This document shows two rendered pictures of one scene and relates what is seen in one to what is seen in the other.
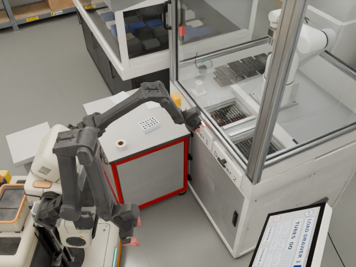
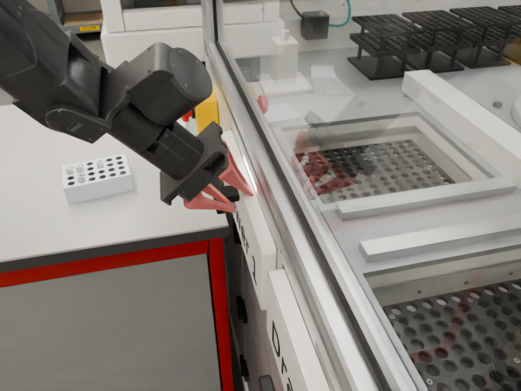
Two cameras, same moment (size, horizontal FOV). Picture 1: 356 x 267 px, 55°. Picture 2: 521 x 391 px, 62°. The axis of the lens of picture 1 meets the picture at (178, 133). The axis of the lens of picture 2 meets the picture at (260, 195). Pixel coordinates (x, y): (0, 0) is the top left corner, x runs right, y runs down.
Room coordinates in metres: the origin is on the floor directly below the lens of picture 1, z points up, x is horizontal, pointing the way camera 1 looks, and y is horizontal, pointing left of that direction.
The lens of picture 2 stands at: (1.06, -0.27, 1.27)
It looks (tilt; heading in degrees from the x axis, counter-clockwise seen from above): 37 degrees down; 13
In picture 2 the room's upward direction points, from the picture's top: straight up
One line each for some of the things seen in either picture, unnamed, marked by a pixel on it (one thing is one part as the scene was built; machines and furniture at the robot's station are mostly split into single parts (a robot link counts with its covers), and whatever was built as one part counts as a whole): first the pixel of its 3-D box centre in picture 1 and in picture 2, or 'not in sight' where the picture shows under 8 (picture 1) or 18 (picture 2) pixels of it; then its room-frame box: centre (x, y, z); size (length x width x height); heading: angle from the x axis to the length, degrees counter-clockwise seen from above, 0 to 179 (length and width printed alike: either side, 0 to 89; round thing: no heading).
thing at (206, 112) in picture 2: (175, 100); (204, 110); (1.83, 0.02, 0.88); 0.07 x 0.05 x 0.07; 26
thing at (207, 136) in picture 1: (199, 129); (244, 209); (1.54, -0.14, 0.87); 0.29 x 0.02 x 0.11; 26
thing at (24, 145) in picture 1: (47, 176); not in sight; (1.55, 0.97, 0.38); 0.30 x 0.30 x 0.76; 29
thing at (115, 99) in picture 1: (119, 99); not in sight; (1.94, 0.43, 0.79); 0.13 x 0.09 x 0.05; 133
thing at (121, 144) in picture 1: (121, 145); not in sight; (1.49, 0.37, 0.78); 0.07 x 0.07 x 0.04
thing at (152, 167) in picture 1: (139, 153); (112, 271); (1.77, 0.31, 0.38); 0.62 x 0.58 x 0.76; 26
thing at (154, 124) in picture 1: (149, 125); (98, 178); (1.68, 0.20, 0.78); 0.12 x 0.08 x 0.04; 125
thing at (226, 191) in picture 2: not in sight; (225, 194); (1.53, -0.12, 0.91); 0.07 x 0.04 x 0.01; 26
